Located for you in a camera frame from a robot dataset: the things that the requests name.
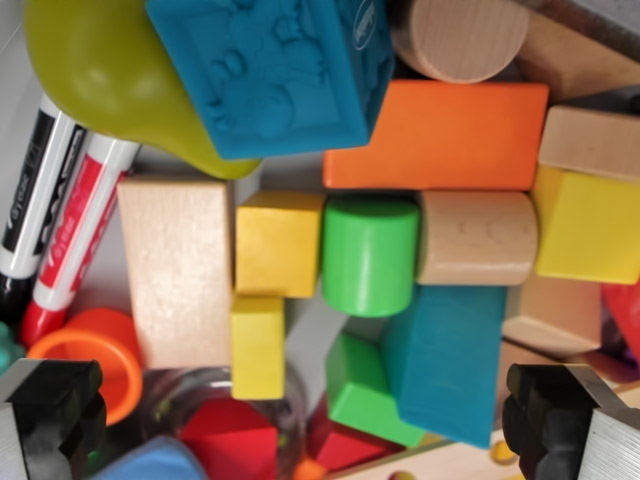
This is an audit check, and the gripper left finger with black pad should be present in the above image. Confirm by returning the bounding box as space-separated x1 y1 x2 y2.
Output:
0 358 108 480

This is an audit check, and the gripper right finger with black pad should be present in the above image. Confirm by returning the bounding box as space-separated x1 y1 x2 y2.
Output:
502 363 640 480

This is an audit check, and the teal knobby ball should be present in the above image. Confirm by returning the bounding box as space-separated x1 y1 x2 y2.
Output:
0 319 27 377

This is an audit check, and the orange plastic cup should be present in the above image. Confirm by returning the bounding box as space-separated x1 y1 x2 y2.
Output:
26 306 145 427

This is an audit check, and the wooden strip with holes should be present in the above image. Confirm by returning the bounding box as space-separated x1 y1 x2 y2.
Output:
329 434 526 480

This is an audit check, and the blue soft block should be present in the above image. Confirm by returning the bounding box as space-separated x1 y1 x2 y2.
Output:
92 433 210 480

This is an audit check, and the clear plastic jar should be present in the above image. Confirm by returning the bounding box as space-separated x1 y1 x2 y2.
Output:
142 366 321 480

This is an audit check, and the teal wooden block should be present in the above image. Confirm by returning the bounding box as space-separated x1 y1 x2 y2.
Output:
381 283 510 450

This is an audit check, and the red wedge block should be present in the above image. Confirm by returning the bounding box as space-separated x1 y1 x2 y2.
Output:
178 398 280 480

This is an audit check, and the green wooden block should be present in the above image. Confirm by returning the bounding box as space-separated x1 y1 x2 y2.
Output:
324 331 427 450

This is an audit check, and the large natural wooden block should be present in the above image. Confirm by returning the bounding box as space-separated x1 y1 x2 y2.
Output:
116 173 235 370

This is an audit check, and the red whiteboard marker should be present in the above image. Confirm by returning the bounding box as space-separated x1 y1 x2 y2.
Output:
19 133 141 349

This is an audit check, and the yellow wooden cube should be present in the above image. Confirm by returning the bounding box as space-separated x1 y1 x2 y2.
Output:
531 163 640 286

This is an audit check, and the natural wooden half cylinder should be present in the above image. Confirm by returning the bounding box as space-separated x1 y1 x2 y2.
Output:
415 189 541 287

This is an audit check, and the black whiteboard marker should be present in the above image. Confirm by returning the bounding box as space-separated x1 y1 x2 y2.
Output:
0 92 89 331

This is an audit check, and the lemon yellow wooden block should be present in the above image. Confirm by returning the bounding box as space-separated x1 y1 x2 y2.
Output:
229 293 287 402

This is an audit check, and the green wooden cylinder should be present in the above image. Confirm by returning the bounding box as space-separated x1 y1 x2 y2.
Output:
320 193 421 320

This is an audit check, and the small orange block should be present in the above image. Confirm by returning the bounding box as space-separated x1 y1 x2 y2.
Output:
293 458 329 480

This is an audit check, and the orange-yellow wooden cube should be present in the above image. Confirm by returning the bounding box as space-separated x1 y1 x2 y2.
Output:
233 188 327 300

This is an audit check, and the orange wooden block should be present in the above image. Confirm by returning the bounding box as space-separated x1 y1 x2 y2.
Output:
321 79 551 192

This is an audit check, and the olive green toy pear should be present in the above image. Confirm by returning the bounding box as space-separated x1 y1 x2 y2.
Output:
23 0 262 181

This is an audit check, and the natural wooden disc cylinder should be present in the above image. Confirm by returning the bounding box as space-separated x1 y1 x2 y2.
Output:
388 0 532 85

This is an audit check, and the teal embossed soft block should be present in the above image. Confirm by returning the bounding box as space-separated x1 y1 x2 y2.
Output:
144 0 397 162

